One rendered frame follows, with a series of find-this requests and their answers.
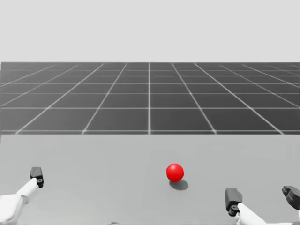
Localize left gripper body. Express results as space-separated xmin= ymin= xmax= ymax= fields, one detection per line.
xmin=0 ymin=192 xmax=29 ymax=224

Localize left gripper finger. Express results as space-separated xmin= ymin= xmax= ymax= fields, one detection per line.
xmin=16 ymin=166 xmax=45 ymax=204

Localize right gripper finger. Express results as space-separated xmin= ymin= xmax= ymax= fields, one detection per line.
xmin=281 ymin=185 xmax=300 ymax=210
xmin=225 ymin=187 xmax=267 ymax=225

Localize small round ball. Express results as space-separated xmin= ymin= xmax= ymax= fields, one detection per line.
xmin=165 ymin=163 xmax=185 ymax=182

